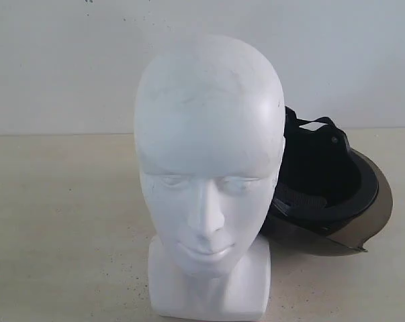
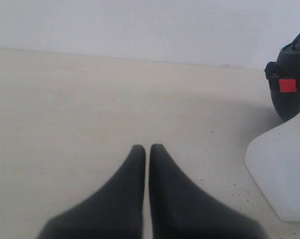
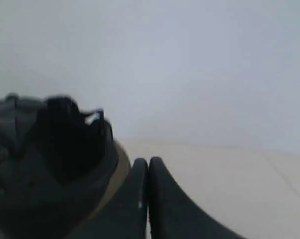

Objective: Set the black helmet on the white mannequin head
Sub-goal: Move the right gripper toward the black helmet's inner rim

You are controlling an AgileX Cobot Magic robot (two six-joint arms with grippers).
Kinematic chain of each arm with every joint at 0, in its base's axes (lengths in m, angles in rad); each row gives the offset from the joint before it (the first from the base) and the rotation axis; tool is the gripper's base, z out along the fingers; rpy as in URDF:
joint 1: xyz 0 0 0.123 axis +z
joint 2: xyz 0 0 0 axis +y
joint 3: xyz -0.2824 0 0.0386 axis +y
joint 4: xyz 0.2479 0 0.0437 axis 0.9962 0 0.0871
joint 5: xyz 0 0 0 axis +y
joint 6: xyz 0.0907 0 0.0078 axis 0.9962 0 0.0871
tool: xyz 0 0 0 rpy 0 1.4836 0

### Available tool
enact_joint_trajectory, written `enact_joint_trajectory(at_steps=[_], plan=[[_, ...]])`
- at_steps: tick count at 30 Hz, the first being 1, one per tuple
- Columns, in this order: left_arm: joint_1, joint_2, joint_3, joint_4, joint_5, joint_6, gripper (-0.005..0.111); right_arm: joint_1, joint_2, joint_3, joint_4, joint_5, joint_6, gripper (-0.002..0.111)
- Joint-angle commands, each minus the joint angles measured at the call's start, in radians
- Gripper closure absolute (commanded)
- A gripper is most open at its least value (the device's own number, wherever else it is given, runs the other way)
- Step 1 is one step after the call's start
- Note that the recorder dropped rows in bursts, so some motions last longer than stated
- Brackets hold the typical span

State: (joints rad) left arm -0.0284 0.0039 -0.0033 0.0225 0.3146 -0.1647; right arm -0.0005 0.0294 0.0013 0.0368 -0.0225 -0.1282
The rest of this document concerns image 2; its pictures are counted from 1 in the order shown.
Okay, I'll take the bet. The black helmet with tinted visor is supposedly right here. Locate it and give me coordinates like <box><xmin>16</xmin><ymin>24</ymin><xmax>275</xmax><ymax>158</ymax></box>
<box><xmin>264</xmin><ymin>33</ymin><xmax>300</xmax><ymax>122</ymax></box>

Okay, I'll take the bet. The white mannequin head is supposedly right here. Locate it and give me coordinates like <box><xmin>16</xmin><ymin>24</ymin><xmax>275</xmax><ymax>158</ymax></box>
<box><xmin>245</xmin><ymin>93</ymin><xmax>300</xmax><ymax>222</ymax></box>

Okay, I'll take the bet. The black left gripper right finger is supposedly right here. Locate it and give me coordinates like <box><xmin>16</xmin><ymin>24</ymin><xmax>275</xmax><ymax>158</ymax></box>
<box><xmin>149</xmin><ymin>144</ymin><xmax>268</xmax><ymax>239</ymax></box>

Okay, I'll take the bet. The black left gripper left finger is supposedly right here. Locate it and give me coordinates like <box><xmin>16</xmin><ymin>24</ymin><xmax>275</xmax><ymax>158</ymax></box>
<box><xmin>38</xmin><ymin>145</ymin><xmax>146</xmax><ymax>239</ymax></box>

